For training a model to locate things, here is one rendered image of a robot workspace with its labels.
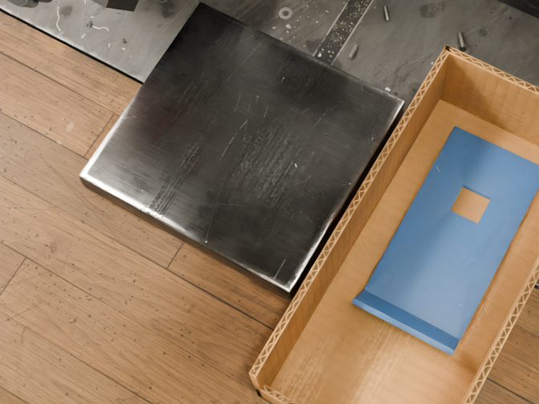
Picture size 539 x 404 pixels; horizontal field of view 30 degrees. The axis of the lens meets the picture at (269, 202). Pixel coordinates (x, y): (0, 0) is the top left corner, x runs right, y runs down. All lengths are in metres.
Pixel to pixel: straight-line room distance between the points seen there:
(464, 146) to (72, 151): 0.28
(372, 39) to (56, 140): 0.24
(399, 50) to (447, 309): 0.20
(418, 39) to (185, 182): 0.20
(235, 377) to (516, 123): 0.26
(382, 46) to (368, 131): 0.08
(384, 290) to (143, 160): 0.19
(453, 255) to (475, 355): 0.07
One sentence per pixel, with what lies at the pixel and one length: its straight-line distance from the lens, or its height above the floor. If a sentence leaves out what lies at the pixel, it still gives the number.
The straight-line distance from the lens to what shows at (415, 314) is 0.67.
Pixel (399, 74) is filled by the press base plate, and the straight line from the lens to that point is 0.74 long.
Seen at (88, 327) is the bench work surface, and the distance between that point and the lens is 0.69.
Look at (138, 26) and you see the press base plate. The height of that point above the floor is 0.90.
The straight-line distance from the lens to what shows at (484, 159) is 0.71.
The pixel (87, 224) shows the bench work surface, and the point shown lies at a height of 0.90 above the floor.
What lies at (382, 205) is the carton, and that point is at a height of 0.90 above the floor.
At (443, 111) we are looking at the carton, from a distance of 0.72.
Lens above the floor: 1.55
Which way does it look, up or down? 68 degrees down
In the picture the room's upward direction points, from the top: 10 degrees counter-clockwise
